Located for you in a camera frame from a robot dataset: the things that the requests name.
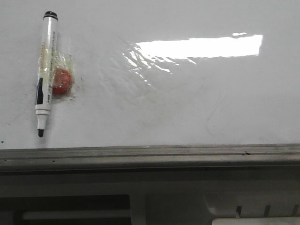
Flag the white tray bottom right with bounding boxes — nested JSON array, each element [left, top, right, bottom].
[[212, 217, 300, 225]]

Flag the white whiteboard surface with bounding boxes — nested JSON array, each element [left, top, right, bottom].
[[0, 0, 300, 149]]

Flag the white black whiteboard marker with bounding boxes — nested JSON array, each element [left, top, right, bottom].
[[35, 11, 58, 137]]

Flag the red round magnet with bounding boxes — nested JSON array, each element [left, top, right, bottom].
[[52, 68, 71, 95]]

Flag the clear adhesive tape piece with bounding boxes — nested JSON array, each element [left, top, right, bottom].
[[37, 52, 74, 95]]

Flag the grey aluminium whiteboard frame rail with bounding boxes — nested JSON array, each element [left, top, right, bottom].
[[0, 143, 300, 173]]

